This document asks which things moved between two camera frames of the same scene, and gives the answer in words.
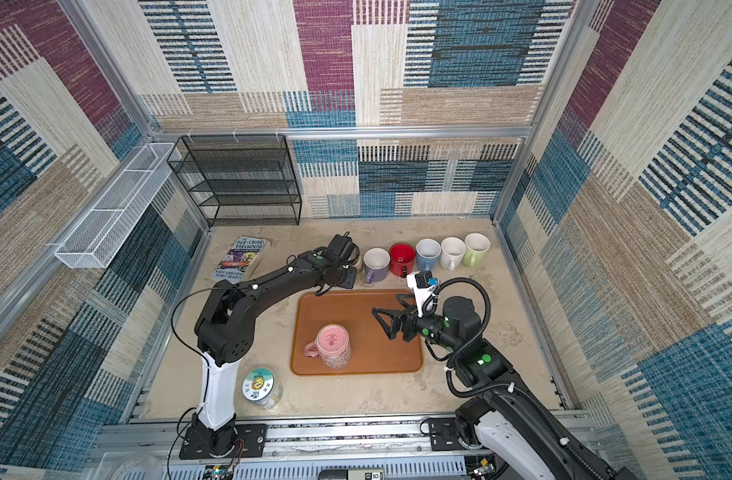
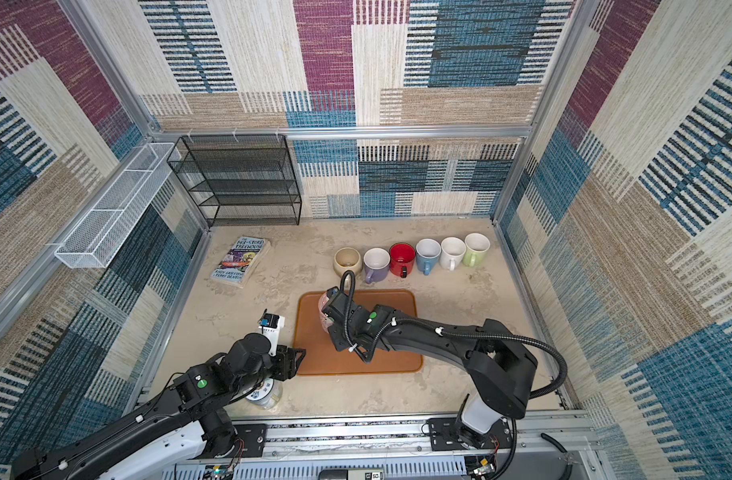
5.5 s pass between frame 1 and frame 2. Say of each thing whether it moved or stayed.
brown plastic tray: stayed
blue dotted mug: stayed
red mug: stayed
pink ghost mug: moved
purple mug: stayed
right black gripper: moved
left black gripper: moved
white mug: stayed
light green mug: stayed
